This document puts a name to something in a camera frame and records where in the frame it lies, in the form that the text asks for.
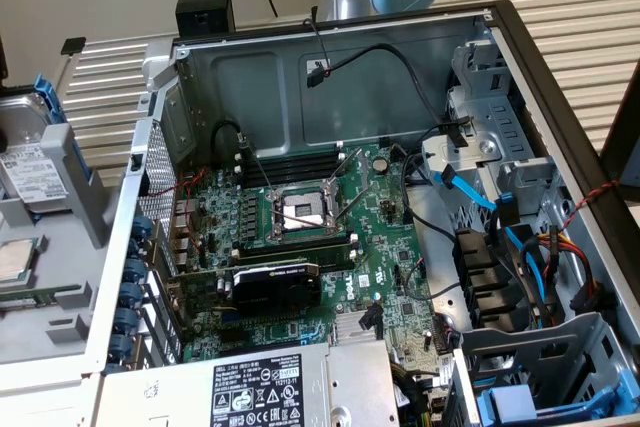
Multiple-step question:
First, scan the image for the multicolour power wire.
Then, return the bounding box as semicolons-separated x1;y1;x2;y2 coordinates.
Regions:
519;224;620;331

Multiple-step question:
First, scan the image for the hard disk with blue bracket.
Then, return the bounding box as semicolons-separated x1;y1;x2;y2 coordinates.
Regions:
0;74;100;221

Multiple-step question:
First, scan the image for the black RAM slot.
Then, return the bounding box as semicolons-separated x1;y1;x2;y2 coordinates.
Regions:
239;232;359;244
245;167;345;177
235;244;359;256
244;160;346;171
247;173;344;185
244;154;346;164
238;238;359;250

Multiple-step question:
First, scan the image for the CPU socket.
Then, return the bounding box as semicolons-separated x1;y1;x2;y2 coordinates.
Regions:
267;181;349;244

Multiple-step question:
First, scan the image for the thin silver locking lever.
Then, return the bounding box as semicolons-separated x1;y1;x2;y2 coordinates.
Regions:
332;180;371;228
277;210;329;231

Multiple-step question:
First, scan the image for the silver socket cover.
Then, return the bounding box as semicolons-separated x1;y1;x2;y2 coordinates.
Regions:
324;146;372;208

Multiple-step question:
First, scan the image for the thin silver rod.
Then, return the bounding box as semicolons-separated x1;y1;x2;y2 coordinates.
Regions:
242;139;276;197

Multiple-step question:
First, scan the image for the green RAM stick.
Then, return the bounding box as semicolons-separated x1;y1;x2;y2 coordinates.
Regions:
234;248;354;271
0;286;84;311

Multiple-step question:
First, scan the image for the open grey PC case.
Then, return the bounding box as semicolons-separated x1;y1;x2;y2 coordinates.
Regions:
82;0;640;427

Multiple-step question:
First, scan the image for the green Dell motherboard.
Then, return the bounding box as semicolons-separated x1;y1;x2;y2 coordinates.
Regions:
169;140;454;398

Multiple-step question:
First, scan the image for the black graphics card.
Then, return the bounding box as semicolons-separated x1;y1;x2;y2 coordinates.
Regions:
167;259;324;322

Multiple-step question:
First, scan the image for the silver chipset heatsink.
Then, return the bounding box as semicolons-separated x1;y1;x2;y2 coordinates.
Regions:
333;309;386;344

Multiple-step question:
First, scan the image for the black plastic shroud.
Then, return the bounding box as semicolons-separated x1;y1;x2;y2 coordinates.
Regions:
452;228;534;334

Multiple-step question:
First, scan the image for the grey metal drive cage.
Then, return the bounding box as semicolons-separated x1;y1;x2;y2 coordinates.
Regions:
422;39;569;228

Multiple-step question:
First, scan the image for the black box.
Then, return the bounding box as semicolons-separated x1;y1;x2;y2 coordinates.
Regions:
175;0;237;40

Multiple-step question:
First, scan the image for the grey power supply unit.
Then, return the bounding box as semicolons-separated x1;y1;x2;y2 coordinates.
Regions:
99;339;401;427

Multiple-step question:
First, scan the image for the grey parts rack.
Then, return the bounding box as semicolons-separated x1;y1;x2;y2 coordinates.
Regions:
0;121;127;364

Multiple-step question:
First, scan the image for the silver CPU chip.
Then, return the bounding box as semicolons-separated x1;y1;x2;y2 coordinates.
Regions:
0;239;40;283

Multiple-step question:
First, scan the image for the black wire with connector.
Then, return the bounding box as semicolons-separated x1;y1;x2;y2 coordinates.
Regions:
303;16;451;128

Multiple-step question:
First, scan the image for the black looped wire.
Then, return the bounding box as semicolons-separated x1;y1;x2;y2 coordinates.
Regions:
212;119;251;151

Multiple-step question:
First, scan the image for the thin black red wire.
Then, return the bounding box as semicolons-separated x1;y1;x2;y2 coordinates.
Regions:
399;256;426;298

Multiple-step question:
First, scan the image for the black angled connector wire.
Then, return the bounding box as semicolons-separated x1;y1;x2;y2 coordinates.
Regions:
360;301;385;338

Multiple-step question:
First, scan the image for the black tape strap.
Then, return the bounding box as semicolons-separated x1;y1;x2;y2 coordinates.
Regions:
437;115;475;149

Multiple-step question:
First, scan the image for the blue SATA wire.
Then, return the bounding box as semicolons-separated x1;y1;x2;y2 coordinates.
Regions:
432;164;551;313

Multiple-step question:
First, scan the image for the black wire with blue tab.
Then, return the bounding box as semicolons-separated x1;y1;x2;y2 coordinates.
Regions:
487;190;524;268

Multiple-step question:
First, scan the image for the yellow black wire bundle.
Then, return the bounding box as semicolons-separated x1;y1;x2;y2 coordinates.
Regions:
390;359;434;427

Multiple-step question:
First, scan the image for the red black twisted wire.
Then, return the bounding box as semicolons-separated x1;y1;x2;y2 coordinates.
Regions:
558;180;622;244

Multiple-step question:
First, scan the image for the blue disk bracket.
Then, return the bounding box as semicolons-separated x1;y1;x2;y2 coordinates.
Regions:
474;371;632;423

